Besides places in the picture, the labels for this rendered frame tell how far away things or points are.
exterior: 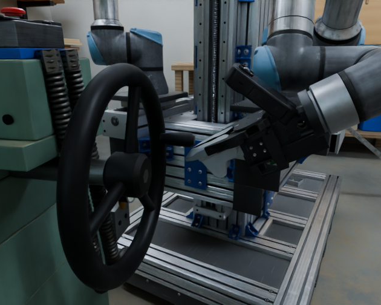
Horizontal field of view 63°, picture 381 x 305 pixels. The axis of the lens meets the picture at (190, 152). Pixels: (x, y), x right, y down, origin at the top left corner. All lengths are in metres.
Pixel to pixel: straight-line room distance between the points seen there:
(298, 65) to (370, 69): 0.12
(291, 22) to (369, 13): 3.24
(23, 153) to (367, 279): 1.54
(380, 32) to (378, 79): 3.36
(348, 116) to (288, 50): 0.15
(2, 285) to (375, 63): 0.58
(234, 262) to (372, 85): 0.95
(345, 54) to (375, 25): 3.25
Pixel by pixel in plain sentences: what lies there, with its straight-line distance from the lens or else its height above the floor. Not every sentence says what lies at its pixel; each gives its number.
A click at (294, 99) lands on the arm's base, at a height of 0.84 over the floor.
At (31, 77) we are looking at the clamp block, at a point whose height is 0.94.
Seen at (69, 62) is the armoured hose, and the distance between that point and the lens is 0.44.
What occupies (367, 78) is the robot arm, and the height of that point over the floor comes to 0.94.
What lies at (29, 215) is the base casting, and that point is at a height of 0.72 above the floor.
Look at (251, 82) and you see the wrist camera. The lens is 0.44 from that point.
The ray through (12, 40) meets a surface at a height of 0.98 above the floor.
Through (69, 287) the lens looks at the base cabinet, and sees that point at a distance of 0.71.
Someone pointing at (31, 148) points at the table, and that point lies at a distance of 0.39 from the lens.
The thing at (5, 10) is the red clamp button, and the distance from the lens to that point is 0.51.
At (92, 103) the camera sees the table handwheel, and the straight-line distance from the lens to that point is 0.32.
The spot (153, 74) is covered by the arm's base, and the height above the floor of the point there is 0.89.
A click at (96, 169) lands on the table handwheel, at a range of 0.43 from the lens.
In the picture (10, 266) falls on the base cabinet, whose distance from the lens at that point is 0.55.
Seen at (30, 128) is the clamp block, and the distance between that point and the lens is 0.39.
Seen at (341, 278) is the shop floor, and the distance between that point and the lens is 1.66.
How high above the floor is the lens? 0.97
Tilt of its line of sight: 18 degrees down
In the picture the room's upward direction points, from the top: straight up
